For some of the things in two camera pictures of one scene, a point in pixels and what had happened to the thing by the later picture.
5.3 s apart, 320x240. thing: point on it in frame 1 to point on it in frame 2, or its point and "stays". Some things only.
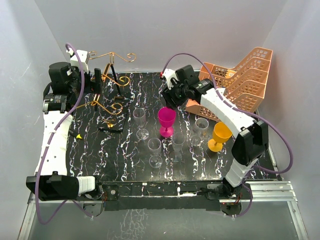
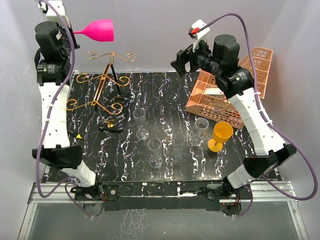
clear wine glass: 199,129 stays
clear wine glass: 178,140 stays
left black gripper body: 75,85 to 66,48
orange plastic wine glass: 222,133 stays
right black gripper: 171,101 to 189,54
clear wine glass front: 154,146 stays
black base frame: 165,196 stays
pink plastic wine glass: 167,116 to 100,30
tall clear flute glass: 139,117 stays
